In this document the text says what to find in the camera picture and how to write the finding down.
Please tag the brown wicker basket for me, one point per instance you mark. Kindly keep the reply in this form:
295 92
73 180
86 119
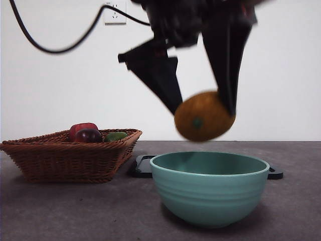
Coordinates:
65 163

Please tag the red apple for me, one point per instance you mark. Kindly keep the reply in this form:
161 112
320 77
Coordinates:
80 126

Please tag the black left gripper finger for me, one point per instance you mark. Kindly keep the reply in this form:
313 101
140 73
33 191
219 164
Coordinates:
160 77
225 62

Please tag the golden-brown fuzzy kiwi fruit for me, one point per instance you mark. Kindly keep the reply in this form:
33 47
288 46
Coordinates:
210 128

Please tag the teal ceramic bowl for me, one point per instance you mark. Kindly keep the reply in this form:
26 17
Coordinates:
208 195

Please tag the white wall socket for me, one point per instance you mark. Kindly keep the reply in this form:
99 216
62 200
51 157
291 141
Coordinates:
111 20

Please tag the green avocado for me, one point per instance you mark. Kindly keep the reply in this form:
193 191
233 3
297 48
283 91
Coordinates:
115 136

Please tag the dark purple onion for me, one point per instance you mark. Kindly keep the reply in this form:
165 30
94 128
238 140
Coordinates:
89 135

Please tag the dark rectangular tray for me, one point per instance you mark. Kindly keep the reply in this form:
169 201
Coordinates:
141 168

